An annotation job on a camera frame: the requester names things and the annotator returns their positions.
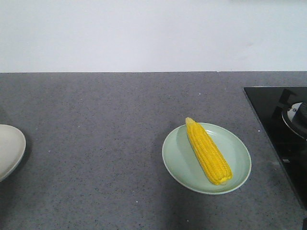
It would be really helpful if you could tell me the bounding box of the black glass gas hob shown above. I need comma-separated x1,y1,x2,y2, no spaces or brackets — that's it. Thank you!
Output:
244,86,307,207

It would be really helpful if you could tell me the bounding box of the steel gas burner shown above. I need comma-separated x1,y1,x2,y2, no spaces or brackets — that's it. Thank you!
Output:
279,89,307,141

